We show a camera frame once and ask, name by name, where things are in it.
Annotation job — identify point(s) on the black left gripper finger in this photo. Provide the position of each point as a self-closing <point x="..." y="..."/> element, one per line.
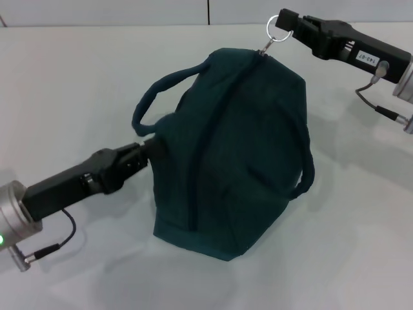
<point x="148" y="150"/>

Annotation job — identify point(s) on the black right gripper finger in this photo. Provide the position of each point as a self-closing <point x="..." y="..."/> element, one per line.
<point x="293" y="21"/>
<point x="308" y="40"/>

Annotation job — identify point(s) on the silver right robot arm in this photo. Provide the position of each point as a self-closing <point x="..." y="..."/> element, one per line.
<point x="405" y="87"/>

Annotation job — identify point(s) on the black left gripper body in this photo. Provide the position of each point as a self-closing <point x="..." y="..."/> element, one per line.
<point x="71" y="185"/>

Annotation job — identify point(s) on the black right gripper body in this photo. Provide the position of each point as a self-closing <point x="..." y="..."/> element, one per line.
<point x="342" y="42"/>

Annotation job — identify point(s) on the dark teal insulated lunch bag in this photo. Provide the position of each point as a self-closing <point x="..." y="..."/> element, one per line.
<point x="232" y="155"/>

